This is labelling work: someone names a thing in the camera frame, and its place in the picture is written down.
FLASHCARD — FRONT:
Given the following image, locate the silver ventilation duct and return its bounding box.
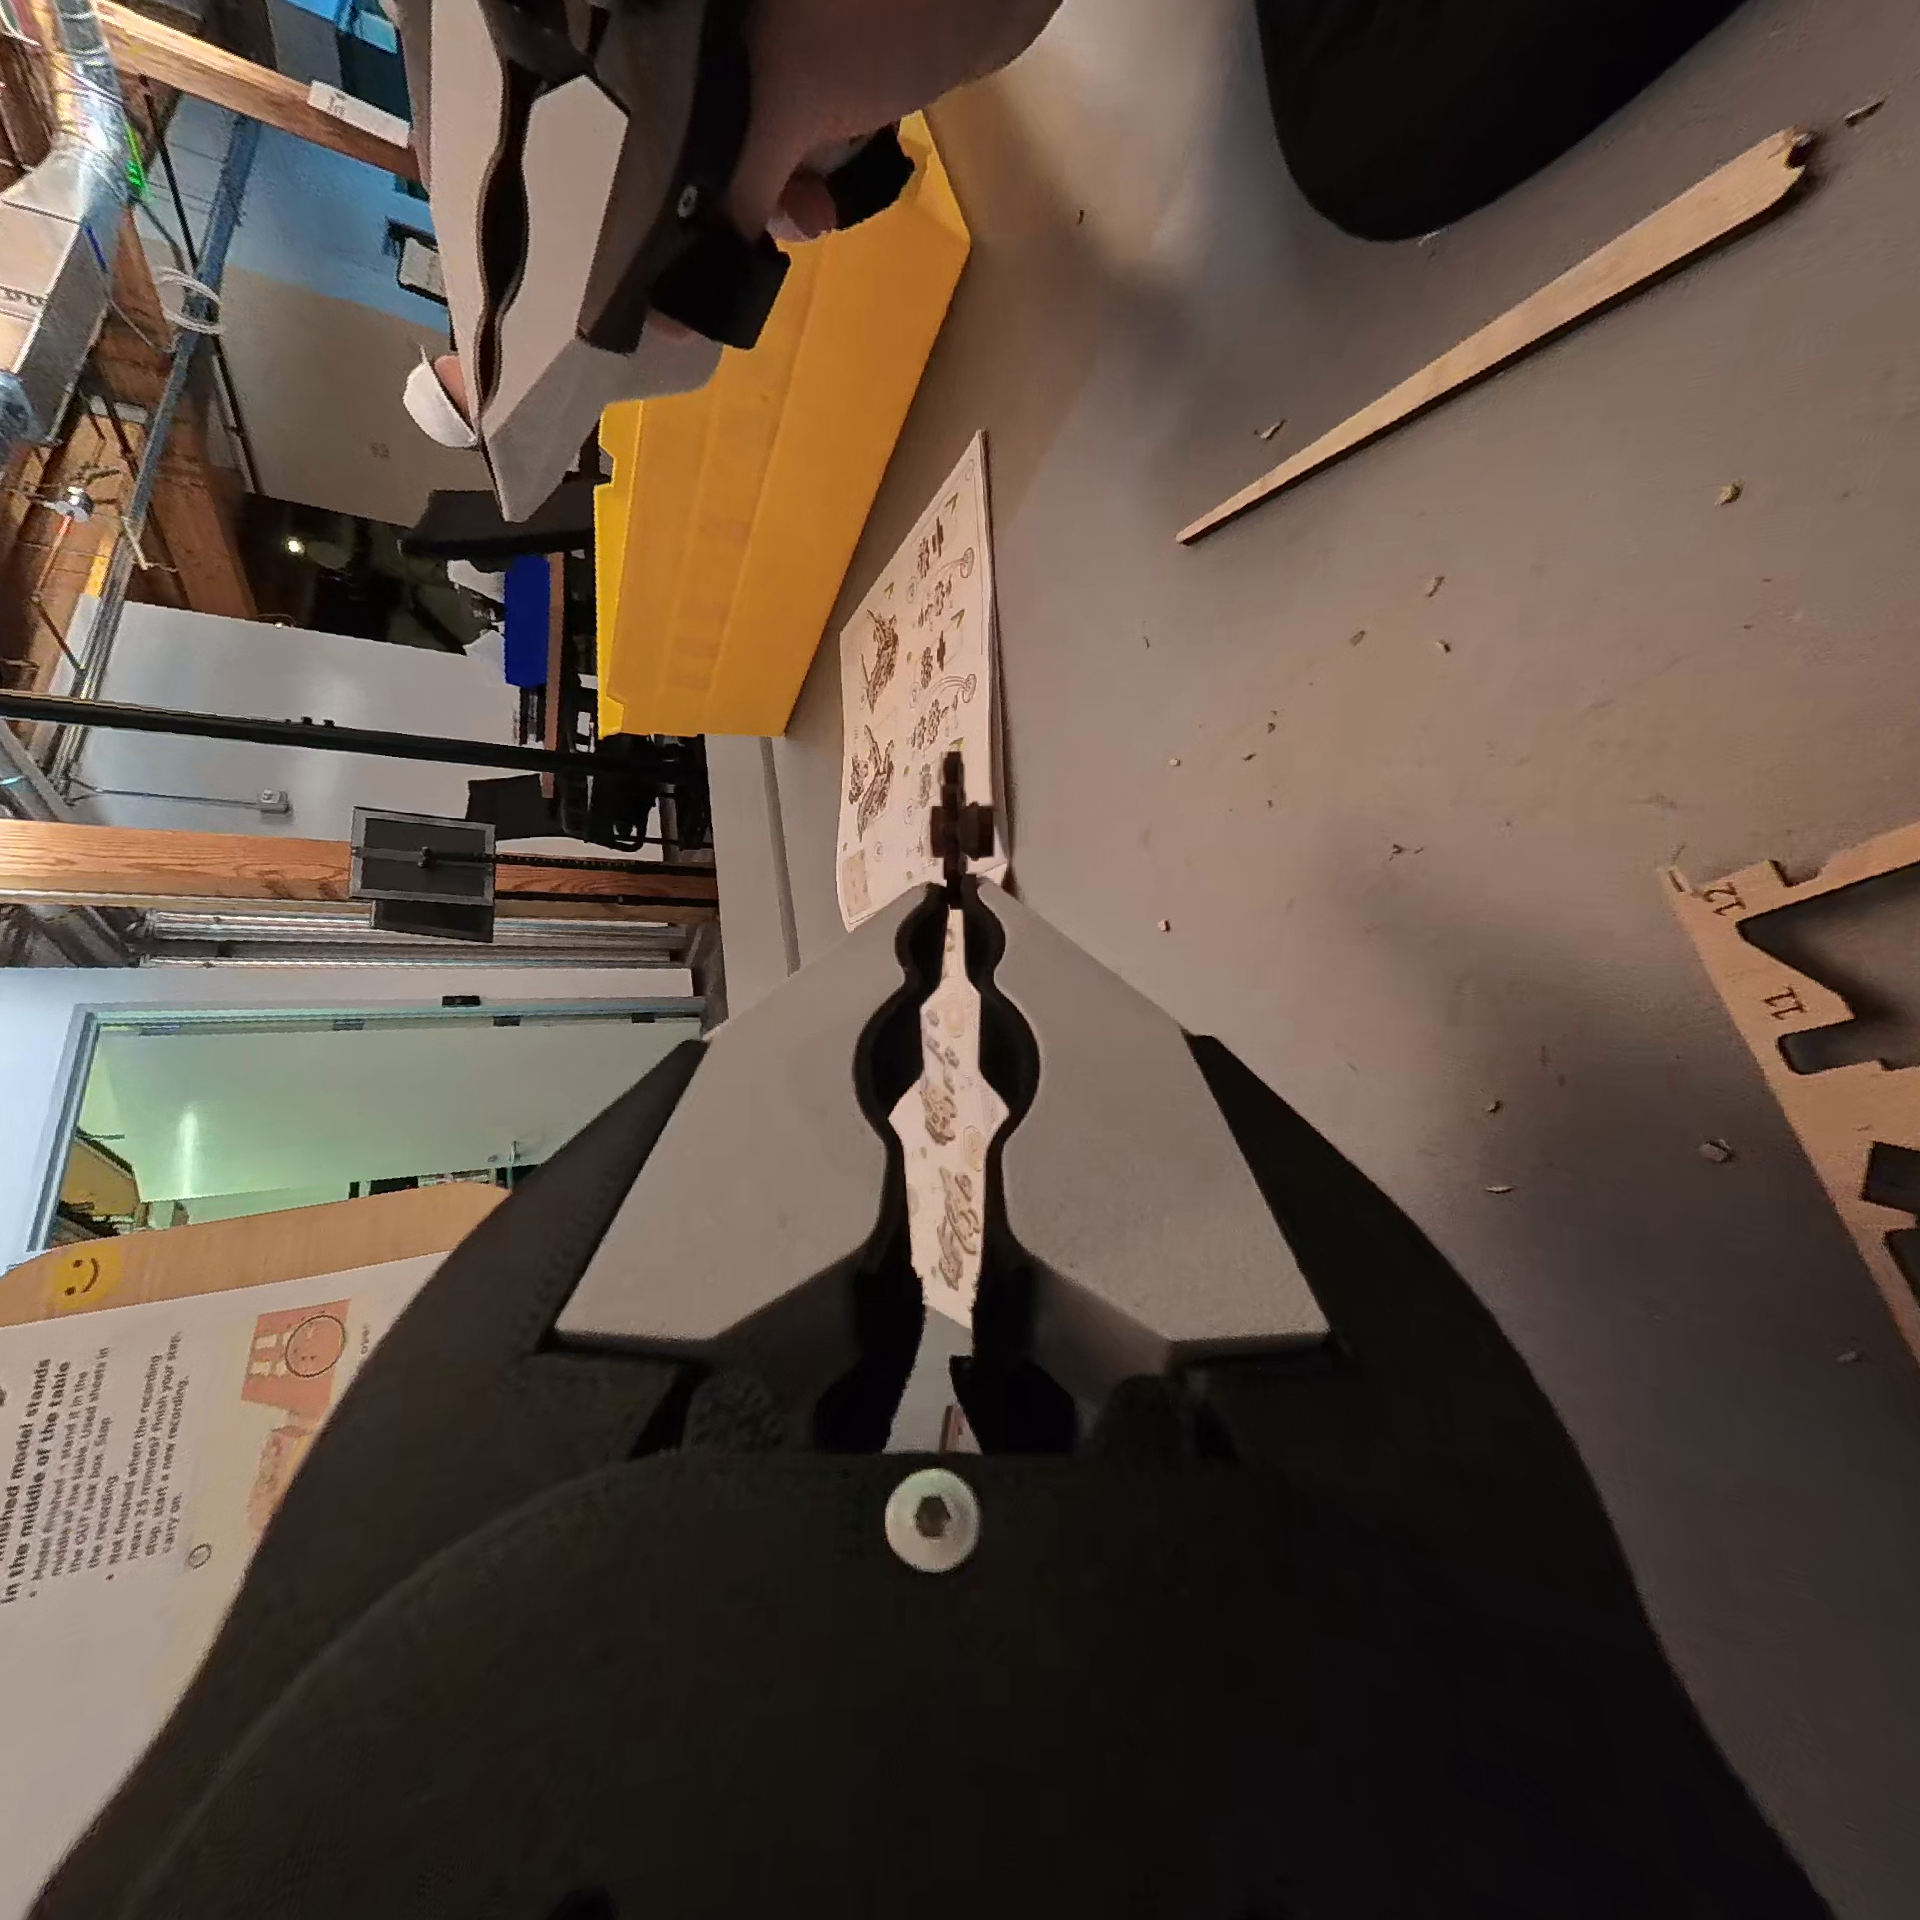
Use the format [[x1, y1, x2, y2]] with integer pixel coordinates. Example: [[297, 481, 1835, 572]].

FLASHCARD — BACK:
[[0, 0, 168, 437]]

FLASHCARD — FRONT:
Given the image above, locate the printed instruction sheet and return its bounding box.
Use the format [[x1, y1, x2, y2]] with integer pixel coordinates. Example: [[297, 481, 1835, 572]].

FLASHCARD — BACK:
[[0, 1252, 438, 1920]]

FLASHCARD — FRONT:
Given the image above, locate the person's right hand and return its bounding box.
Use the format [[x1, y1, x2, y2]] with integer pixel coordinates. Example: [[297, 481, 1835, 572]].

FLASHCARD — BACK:
[[721, 0, 1059, 243]]

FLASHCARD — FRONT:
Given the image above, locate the black quilted cushion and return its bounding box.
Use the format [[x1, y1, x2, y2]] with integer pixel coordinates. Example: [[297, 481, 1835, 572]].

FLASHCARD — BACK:
[[1252, 0, 1758, 244]]

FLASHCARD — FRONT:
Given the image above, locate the thin wooden strip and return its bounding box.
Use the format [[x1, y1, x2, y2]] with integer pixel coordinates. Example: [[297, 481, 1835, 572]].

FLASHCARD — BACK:
[[1177, 128, 1819, 547]]

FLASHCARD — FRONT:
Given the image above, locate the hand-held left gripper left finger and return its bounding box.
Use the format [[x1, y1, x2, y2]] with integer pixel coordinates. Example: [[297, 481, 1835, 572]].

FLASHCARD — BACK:
[[551, 881, 953, 1453]]

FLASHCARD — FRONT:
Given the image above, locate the small wooden gear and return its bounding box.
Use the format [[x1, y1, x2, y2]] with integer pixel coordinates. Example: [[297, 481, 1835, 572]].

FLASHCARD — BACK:
[[928, 749, 1002, 902]]

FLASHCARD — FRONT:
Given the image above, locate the wooden parts sheet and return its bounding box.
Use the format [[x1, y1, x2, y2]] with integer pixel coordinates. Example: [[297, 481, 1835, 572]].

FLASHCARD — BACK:
[[1662, 816, 1920, 1360]]

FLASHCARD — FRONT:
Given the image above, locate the blue plastic bin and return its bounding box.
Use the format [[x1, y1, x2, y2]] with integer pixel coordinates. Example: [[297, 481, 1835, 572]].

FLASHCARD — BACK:
[[504, 556, 561, 695]]

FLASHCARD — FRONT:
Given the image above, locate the wooden beam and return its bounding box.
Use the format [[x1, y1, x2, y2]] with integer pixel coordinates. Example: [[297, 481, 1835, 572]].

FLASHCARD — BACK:
[[0, 816, 722, 909]]

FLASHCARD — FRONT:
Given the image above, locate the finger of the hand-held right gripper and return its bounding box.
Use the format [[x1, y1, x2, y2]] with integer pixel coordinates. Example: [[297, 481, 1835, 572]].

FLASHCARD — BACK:
[[481, 75, 636, 523], [394, 0, 529, 452]]

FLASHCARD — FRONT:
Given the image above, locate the instruction sheet on wooden board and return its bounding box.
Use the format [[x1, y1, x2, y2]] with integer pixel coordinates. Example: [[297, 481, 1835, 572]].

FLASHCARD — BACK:
[[0, 1182, 512, 1336]]

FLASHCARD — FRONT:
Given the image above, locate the yellow plastic bin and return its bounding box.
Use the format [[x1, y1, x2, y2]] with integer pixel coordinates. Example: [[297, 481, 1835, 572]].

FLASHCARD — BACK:
[[592, 112, 975, 740]]

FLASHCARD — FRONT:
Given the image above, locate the black metal pole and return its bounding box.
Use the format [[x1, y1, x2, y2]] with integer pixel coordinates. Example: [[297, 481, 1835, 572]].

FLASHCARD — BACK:
[[0, 687, 700, 782]]

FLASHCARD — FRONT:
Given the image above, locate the open instruction booklet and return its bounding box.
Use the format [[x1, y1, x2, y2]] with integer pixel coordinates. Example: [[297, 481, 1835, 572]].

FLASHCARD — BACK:
[[834, 431, 1011, 1328]]

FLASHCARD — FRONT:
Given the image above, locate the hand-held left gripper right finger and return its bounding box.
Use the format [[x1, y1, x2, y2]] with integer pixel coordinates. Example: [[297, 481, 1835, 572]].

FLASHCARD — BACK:
[[945, 873, 1332, 1453]]

